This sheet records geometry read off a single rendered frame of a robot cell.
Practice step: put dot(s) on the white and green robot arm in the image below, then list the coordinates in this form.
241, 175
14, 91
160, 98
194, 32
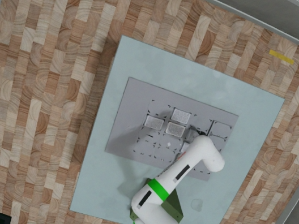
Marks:
146, 203

